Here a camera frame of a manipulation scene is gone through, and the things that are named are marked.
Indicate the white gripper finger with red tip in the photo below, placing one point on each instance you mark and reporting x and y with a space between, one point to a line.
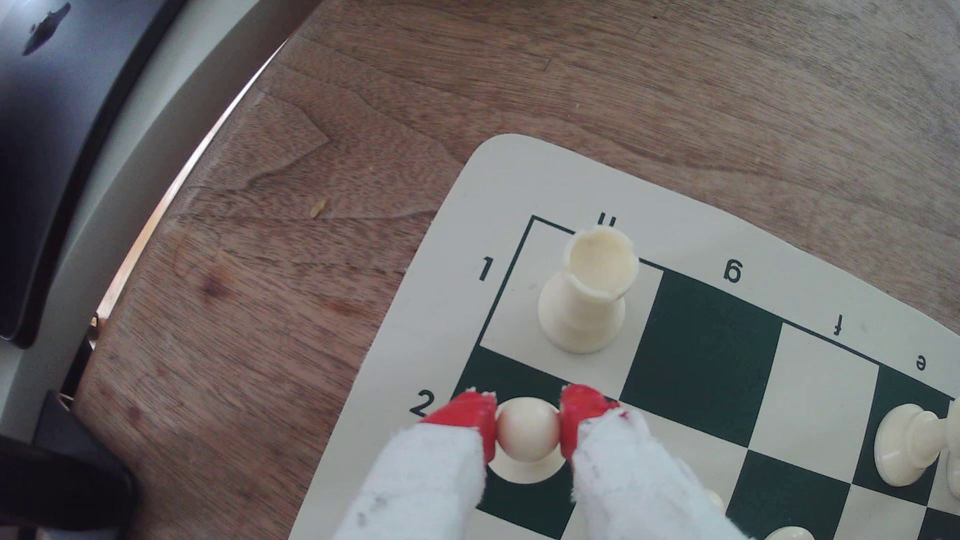
427 480
637 480

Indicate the cream chess pawn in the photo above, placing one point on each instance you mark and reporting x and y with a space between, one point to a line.
528 429

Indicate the green and cream chess mat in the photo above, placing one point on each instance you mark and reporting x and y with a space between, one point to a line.
697 352

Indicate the cream chess piece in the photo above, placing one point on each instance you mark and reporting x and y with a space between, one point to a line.
904 442
789 534

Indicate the cream chess rook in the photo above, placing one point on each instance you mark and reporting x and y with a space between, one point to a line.
589 300

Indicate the black object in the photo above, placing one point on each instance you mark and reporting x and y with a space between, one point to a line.
60 480

